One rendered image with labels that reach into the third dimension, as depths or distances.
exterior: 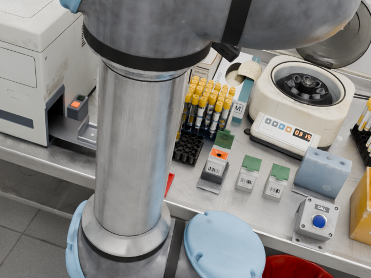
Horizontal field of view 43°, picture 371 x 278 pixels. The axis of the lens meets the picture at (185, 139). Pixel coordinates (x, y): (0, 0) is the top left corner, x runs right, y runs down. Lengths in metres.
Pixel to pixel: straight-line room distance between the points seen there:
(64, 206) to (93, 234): 1.18
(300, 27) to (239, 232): 0.36
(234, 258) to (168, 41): 0.34
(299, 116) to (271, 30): 0.83
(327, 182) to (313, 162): 0.06
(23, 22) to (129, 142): 0.54
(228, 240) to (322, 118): 0.60
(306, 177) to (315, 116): 0.16
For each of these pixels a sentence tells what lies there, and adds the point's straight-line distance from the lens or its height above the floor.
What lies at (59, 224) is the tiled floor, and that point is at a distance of 2.06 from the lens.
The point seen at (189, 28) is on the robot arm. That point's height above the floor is 1.47.
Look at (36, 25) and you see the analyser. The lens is 0.94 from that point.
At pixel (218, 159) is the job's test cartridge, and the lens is 1.01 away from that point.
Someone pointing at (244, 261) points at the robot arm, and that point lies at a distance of 0.62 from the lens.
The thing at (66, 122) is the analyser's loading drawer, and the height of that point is 0.91.
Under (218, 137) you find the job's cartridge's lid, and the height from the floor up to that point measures 0.97.
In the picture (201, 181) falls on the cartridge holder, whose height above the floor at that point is 0.89.
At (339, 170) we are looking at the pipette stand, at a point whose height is 0.97.
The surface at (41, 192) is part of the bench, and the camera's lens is 1.82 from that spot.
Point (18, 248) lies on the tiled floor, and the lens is 2.01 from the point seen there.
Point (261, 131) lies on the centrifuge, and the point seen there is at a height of 0.91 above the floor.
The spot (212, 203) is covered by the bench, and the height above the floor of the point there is 0.87.
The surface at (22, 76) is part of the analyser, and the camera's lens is 1.01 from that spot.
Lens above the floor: 1.64
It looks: 41 degrees down
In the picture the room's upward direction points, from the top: 12 degrees clockwise
